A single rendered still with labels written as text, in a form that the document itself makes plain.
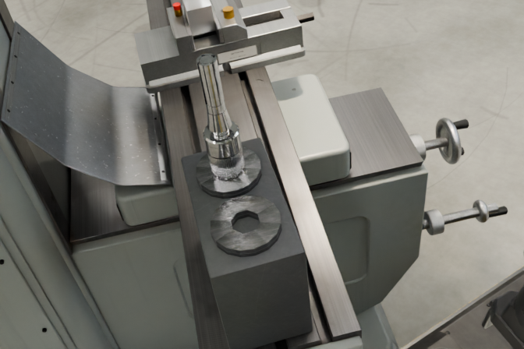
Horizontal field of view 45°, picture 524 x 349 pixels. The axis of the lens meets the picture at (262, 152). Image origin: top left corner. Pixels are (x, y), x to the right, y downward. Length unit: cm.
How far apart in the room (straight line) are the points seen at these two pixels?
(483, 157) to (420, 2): 111
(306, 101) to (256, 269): 72
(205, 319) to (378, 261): 75
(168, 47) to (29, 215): 44
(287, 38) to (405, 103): 142
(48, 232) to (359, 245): 72
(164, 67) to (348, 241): 60
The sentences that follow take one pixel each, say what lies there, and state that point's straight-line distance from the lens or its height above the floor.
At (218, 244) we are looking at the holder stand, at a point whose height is 114.
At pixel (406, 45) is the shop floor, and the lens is 306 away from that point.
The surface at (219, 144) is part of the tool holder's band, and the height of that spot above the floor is 121.
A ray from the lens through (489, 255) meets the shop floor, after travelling 223.
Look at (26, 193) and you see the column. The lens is 125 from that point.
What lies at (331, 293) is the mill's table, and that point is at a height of 95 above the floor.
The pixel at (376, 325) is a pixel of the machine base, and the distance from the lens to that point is 181.
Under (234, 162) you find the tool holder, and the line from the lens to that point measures 83.
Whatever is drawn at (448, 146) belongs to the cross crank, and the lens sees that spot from 162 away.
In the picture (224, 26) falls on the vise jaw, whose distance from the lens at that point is 131.
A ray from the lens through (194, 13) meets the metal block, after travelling 131.
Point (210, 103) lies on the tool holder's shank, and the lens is 77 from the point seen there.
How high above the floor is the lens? 176
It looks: 44 degrees down
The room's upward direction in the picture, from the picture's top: 8 degrees counter-clockwise
